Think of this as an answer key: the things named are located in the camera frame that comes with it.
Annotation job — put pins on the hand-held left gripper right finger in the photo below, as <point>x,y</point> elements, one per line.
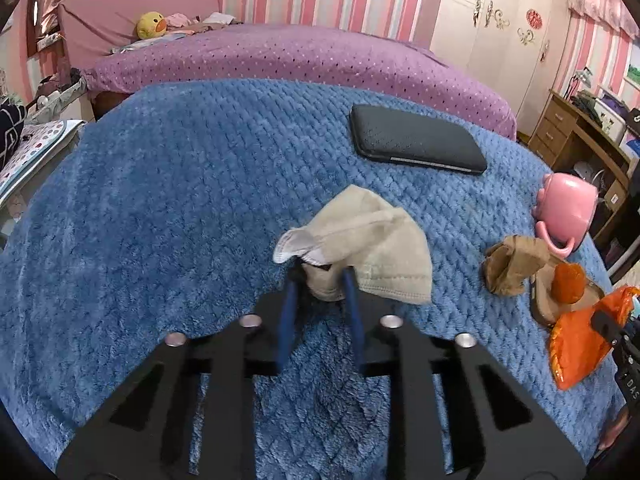
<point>352,305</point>

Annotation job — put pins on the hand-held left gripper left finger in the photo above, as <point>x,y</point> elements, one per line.
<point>287,310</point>

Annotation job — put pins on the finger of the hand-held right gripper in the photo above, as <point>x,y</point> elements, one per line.
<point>607,325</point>

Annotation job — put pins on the orange plastic bag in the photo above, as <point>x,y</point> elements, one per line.
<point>575,345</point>

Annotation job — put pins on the beige cloth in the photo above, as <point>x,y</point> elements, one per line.
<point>370,240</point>

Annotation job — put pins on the person's right hand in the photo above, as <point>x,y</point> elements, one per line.
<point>617,425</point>

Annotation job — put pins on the small orange toy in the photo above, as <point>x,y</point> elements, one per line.
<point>569,282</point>

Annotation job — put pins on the small crumpled brown paper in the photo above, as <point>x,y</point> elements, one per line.
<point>510,265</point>

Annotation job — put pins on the pink mug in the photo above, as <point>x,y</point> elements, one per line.
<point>565,205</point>

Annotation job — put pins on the black leather case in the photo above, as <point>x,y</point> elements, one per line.
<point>415,140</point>

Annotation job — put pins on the wooden desk with drawers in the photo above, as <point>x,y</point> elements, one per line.
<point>555,130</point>

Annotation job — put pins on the black bag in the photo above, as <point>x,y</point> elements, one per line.
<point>634,121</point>

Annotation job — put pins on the white storage box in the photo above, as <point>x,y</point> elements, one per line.
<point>612,115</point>

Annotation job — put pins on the dark green bag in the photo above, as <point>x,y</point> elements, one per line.
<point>585,102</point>

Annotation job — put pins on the desk lamp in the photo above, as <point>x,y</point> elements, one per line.
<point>580,80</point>

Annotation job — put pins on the framed couple photo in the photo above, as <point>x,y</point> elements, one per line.
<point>632,71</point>

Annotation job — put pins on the purple dotted bedspread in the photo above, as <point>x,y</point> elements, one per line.
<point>300,55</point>

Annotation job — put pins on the white decorated wardrobe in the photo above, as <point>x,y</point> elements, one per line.
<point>500,50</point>

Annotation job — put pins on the polka dot cloth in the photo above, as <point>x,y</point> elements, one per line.
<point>35,150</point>

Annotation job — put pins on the white and brown cloth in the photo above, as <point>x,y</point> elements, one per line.
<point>220,18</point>

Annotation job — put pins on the pink clothes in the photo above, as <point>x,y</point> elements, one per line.
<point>180,21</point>

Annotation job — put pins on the yellow duck plush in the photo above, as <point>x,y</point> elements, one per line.
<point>151,25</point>

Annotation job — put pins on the black patterned cushion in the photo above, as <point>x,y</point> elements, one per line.
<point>10,130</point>

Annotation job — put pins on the pink covered headboard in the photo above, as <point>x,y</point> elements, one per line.
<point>100,20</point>

